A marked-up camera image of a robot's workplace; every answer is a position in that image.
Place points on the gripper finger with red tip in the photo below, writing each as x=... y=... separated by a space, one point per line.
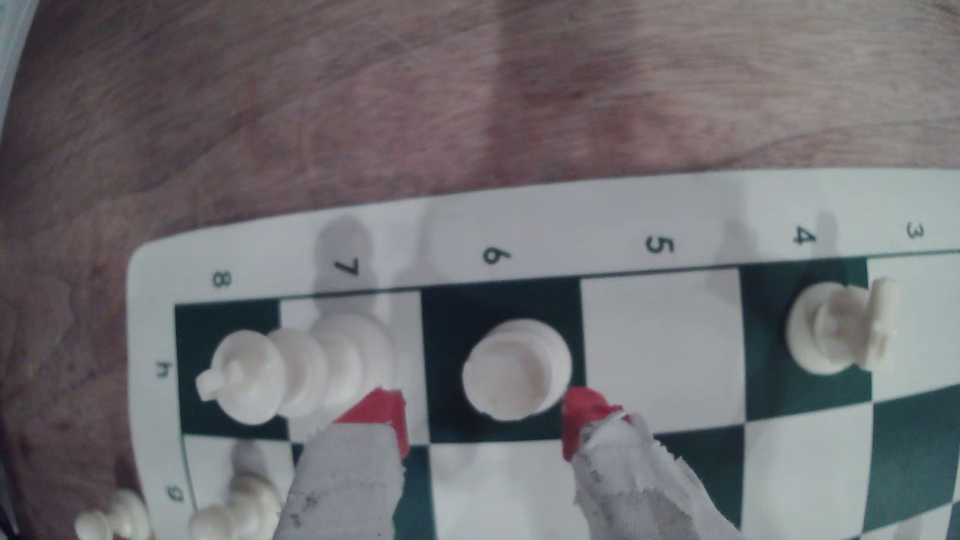
x=345 y=480
x=637 y=487

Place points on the white chess rook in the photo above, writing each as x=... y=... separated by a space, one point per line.
x=517 y=371

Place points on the white chess pawn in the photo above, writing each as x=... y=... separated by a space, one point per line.
x=240 y=510
x=120 y=516

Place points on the white chess king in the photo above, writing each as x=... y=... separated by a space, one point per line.
x=300 y=371

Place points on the green white chess mat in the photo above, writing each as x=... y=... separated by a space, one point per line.
x=660 y=352

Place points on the white chess knight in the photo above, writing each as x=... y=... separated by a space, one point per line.
x=832 y=330

